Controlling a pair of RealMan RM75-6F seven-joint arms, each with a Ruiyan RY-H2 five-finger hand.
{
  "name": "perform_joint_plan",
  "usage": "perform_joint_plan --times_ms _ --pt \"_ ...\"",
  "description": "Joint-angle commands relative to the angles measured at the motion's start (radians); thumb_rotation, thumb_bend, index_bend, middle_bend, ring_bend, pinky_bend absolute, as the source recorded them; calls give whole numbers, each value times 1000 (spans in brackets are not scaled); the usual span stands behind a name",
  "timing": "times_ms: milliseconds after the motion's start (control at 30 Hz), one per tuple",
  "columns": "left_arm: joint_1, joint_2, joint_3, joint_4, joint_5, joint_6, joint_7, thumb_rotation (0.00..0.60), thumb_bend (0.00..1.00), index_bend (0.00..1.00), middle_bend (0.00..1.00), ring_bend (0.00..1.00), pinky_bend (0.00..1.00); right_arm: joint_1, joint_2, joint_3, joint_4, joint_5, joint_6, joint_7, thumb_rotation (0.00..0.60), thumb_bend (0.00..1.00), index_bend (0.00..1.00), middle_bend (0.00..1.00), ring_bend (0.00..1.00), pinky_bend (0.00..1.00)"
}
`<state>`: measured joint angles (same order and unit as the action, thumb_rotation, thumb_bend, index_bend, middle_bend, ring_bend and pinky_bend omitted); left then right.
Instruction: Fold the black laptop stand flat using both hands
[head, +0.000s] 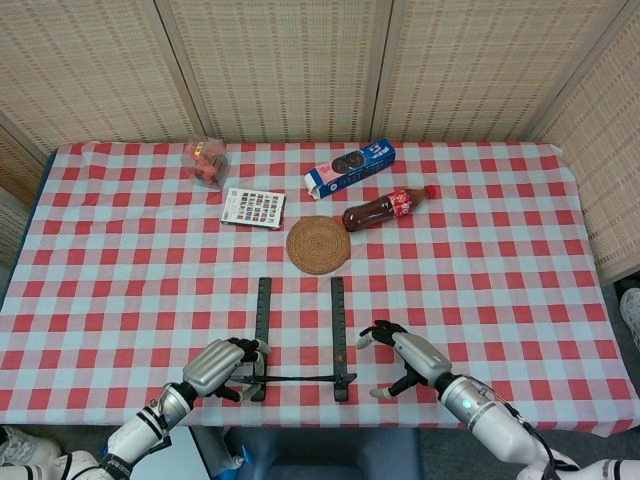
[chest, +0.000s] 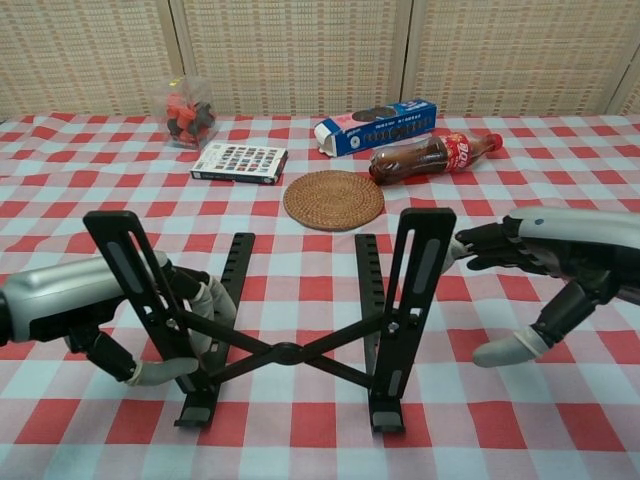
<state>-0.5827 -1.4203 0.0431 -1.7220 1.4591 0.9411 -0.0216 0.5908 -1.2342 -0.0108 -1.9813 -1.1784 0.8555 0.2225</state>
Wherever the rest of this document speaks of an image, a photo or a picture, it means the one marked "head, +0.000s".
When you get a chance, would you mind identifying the round woven rattan coaster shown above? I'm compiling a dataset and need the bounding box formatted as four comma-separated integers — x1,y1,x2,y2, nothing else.
285,215,352,275

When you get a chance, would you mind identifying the red white checkered tablecloth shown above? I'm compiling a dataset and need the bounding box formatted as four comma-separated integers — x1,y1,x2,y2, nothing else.
0,141,640,435

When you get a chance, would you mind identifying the white card with coloured squares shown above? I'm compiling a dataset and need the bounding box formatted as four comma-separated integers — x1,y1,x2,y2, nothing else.
220,187,287,232

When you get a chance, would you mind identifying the woven bamboo folding screen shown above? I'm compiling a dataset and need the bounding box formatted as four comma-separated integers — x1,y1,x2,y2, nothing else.
0,0,640,286

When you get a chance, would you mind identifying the black folding laptop stand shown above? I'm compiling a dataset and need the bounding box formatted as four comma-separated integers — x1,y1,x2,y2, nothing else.
234,276,359,404

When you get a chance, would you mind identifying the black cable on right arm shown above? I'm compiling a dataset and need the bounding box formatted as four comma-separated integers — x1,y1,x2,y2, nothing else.
499,399,581,474

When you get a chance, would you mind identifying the blue cookie box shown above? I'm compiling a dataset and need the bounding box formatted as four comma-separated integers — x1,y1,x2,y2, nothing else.
304,138,398,200

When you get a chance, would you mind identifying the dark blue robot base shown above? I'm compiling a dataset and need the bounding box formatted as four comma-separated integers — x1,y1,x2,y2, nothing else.
192,427,421,480

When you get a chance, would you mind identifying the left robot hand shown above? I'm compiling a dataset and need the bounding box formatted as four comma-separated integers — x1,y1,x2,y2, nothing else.
182,337,271,404

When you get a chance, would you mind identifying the white sneaker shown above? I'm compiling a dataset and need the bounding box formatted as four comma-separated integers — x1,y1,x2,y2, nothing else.
619,288,640,351
0,424,62,469

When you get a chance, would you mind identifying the clear box of red pieces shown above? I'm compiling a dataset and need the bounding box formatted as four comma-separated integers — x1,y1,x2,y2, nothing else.
182,138,231,190

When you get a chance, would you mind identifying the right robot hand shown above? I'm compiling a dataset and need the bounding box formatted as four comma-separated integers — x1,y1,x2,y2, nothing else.
355,319,454,401

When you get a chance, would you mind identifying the cola bottle with red cap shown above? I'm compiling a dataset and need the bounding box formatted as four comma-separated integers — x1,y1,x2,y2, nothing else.
342,184,438,234

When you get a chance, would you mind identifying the small blue white bottle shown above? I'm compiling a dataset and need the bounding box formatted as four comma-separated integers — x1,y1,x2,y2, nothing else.
219,444,249,471

